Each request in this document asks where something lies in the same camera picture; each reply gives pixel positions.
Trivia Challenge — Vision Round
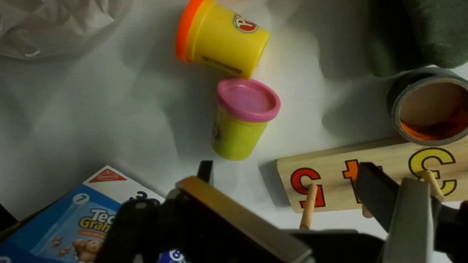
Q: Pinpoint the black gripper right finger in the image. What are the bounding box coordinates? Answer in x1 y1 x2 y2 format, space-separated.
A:
357 161 436 263

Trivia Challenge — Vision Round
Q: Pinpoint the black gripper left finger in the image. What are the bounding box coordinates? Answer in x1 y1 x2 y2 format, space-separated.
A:
96 159 215 263

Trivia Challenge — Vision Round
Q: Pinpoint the yellow container pink lid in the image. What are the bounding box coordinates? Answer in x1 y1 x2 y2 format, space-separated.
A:
210 77 282 161

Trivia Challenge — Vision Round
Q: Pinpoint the yellow container orange lid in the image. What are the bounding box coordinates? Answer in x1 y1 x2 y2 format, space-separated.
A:
174 0 272 80

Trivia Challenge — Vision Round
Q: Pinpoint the small blue object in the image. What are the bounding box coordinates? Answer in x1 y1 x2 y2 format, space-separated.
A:
156 246 187 263

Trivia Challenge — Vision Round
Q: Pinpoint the blue cardboard snack box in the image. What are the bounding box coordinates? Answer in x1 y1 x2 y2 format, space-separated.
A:
0 164 167 263

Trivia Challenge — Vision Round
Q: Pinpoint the round white table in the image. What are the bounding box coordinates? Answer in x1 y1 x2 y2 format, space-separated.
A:
0 0 468 263

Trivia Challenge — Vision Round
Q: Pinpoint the dark tape roll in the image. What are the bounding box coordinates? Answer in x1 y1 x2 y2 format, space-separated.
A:
386 65 468 145

